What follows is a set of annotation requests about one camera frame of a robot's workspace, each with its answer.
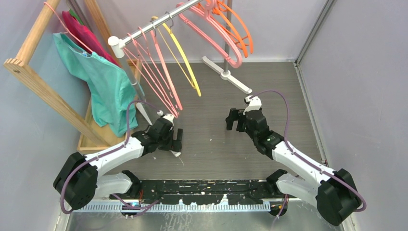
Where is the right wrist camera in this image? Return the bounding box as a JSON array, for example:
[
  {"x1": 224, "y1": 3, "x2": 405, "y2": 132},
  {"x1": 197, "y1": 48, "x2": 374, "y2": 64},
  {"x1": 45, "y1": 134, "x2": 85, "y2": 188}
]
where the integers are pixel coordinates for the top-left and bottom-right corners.
[{"x1": 243, "y1": 95, "x2": 262, "y2": 115}]

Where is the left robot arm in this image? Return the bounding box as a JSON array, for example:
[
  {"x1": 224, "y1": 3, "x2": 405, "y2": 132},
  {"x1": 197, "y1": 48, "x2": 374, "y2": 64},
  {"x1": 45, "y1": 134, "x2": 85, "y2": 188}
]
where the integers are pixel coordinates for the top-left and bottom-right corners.
[{"x1": 53, "y1": 114, "x2": 183, "y2": 210}]

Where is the teal shirt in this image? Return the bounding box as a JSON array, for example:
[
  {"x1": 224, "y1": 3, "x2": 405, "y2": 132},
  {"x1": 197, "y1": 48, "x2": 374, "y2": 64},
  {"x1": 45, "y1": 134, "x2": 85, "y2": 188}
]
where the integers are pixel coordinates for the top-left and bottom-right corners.
[{"x1": 53, "y1": 33, "x2": 138, "y2": 137}]

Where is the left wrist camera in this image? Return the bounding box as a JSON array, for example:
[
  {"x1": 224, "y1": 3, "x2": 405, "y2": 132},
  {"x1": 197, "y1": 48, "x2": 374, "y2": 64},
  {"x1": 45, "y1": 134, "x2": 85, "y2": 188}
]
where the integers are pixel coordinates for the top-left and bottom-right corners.
[{"x1": 156, "y1": 110, "x2": 175, "y2": 126}]

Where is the pink plastic hanger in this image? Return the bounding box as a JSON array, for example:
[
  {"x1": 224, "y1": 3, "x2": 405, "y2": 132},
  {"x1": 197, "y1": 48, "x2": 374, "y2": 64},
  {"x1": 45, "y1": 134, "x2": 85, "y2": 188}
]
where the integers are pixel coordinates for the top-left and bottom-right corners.
[{"x1": 177, "y1": 3, "x2": 240, "y2": 69}]

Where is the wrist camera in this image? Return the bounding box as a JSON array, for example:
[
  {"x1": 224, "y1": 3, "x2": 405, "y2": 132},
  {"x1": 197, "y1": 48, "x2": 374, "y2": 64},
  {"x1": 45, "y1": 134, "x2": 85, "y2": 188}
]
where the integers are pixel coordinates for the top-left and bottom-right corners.
[
  {"x1": 156, "y1": 110, "x2": 175, "y2": 126},
  {"x1": 243, "y1": 95, "x2": 262, "y2": 115}
]

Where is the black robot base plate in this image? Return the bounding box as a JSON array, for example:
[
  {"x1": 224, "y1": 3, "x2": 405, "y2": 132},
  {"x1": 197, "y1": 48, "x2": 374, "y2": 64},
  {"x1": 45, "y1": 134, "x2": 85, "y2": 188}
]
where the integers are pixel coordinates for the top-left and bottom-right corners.
[{"x1": 116, "y1": 180, "x2": 284, "y2": 205}]

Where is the white metal clothes rack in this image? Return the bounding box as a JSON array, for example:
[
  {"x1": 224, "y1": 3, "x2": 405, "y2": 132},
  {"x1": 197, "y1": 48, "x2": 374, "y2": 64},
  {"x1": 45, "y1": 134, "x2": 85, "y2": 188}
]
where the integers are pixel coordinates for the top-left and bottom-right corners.
[{"x1": 107, "y1": 0, "x2": 253, "y2": 157}]

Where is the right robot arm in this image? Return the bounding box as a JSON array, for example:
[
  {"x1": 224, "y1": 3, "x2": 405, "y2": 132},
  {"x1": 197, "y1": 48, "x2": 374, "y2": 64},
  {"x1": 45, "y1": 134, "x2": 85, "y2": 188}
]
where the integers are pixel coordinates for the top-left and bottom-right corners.
[{"x1": 225, "y1": 108, "x2": 363, "y2": 226}]

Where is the magenta garment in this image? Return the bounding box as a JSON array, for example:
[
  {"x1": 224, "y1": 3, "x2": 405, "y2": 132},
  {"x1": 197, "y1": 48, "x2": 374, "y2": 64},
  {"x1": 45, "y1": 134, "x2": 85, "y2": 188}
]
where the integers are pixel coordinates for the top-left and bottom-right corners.
[{"x1": 62, "y1": 11, "x2": 119, "y2": 66}]

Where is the wooden clothes rack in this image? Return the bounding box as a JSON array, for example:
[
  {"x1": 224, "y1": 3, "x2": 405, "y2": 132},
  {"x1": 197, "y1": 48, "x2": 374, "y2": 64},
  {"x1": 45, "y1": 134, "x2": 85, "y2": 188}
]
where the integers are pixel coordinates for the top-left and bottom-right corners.
[{"x1": 3, "y1": 0, "x2": 129, "y2": 154}]

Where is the yellow wire hanger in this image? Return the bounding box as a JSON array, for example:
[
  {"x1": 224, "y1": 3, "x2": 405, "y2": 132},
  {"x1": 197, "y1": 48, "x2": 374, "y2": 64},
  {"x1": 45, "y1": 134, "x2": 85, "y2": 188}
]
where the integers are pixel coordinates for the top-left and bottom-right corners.
[{"x1": 153, "y1": 23, "x2": 202, "y2": 97}]

